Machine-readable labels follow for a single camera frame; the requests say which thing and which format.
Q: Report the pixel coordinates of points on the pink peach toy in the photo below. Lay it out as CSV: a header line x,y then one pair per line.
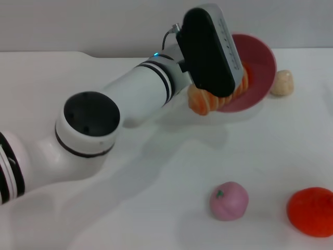
x,y
230,201

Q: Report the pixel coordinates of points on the pink plastic bowl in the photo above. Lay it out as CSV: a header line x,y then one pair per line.
x,y
257,80

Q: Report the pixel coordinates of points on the orange tangerine toy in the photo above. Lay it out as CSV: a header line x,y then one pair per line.
x,y
310,212

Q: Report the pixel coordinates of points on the orange striped bread roll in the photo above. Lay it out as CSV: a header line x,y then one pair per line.
x,y
205,100

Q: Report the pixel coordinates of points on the beige bun toy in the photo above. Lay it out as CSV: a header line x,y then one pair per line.
x,y
282,83

